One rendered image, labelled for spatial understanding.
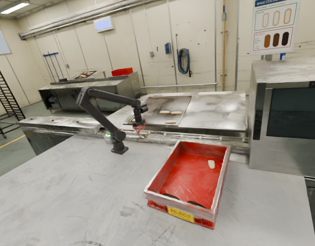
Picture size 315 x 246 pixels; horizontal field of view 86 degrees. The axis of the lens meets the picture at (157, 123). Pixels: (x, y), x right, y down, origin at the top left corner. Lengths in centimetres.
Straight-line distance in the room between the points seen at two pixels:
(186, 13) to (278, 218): 459
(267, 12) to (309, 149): 123
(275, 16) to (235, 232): 163
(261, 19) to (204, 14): 304
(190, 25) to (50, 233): 469
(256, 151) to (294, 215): 30
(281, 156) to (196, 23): 420
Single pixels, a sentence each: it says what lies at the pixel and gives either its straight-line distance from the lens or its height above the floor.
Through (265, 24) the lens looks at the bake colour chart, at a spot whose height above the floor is 152.
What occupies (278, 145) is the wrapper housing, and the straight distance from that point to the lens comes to 102.
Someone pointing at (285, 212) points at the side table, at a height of 82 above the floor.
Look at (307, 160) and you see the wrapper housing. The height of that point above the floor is 92.
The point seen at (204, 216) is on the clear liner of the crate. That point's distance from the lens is 77.
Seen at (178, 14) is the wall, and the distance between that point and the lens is 501.
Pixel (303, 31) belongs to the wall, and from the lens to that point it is 491.
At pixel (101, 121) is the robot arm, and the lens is 120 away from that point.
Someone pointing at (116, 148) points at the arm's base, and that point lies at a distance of 132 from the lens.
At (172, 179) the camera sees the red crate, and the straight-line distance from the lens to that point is 101.
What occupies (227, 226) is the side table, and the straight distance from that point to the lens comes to 85.
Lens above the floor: 153
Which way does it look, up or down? 25 degrees down
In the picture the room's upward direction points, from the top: 10 degrees counter-clockwise
